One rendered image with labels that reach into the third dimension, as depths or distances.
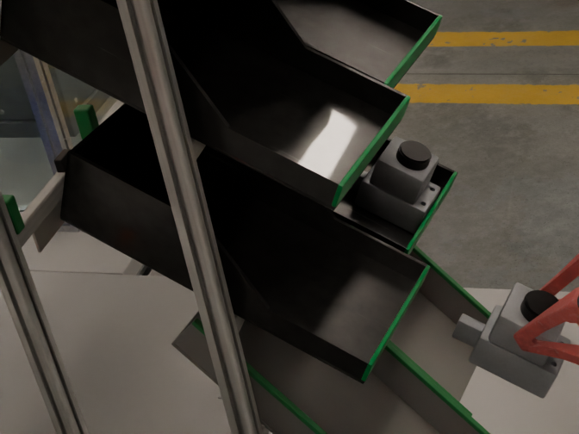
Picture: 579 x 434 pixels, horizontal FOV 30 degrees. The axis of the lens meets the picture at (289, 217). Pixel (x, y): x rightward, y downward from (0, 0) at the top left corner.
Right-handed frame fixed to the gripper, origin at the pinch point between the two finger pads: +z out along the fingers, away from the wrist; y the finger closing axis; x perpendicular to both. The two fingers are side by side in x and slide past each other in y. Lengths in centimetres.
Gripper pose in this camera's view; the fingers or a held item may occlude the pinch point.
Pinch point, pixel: (536, 320)
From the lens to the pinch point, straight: 83.7
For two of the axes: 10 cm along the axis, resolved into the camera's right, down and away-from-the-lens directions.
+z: -7.1, 2.7, 6.5
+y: -4.4, 5.4, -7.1
